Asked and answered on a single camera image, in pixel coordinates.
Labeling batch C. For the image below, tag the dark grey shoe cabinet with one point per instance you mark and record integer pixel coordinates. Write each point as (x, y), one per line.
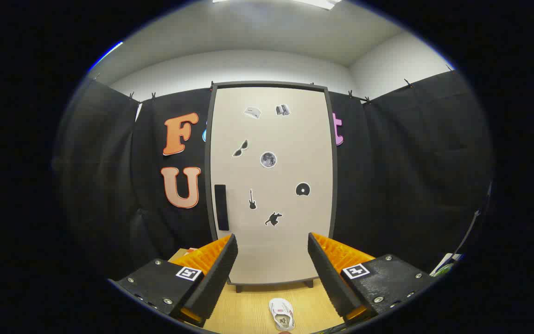
(207, 185)

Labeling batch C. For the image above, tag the ceiling light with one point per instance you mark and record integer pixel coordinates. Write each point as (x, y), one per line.
(318, 3)

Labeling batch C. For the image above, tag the white canvas shoe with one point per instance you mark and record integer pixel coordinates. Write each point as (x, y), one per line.
(282, 313)

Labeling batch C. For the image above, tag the black backdrop cloth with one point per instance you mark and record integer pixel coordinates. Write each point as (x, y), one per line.
(410, 176)

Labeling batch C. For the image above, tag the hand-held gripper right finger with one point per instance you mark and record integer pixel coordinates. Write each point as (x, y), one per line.
(329, 273)

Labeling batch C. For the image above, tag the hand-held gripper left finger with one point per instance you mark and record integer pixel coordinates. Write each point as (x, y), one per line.
(216, 273)

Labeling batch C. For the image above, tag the white and green object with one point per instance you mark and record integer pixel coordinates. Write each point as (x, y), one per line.
(445, 265)

